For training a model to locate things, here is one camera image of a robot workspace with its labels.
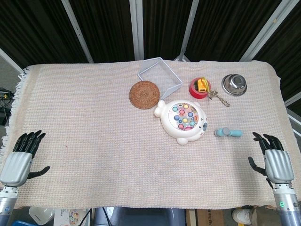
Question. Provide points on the grey mesh metal tray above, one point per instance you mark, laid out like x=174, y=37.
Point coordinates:
x=162, y=73

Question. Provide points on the white plastic container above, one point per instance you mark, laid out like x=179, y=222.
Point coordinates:
x=41, y=216

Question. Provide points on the white seal fishing toy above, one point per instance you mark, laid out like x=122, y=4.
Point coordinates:
x=182, y=121

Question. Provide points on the white shoe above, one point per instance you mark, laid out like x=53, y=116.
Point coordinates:
x=242, y=215

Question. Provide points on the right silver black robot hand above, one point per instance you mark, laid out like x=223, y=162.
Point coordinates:
x=279, y=167

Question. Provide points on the printed toy packaging box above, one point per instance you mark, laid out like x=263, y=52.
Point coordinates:
x=70, y=216

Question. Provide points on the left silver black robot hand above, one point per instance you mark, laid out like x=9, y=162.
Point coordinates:
x=15, y=168

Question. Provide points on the teal grey toy hammer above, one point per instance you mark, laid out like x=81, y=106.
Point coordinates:
x=232, y=133

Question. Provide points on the red tape roll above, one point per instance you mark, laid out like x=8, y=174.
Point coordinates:
x=196, y=93

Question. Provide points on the black pleated curtain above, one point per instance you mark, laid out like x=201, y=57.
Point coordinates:
x=108, y=26

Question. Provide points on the stainless steel bowl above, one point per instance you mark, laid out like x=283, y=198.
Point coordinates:
x=234, y=84

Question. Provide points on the white metal frame post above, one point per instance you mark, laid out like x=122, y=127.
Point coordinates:
x=10, y=60
x=137, y=30
x=265, y=30
x=189, y=30
x=294, y=100
x=76, y=33

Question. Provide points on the round brown woven coaster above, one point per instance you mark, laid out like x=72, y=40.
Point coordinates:
x=144, y=94

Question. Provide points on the blue grey chair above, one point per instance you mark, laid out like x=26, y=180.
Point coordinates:
x=141, y=217

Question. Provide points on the beige waffle-weave tablecloth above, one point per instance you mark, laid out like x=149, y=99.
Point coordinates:
x=94, y=141

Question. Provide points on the brown cardboard box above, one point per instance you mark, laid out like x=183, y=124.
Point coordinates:
x=209, y=217

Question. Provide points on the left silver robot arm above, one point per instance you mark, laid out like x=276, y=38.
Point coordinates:
x=7, y=204

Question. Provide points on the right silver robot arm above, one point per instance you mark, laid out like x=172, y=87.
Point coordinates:
x=285, y=203

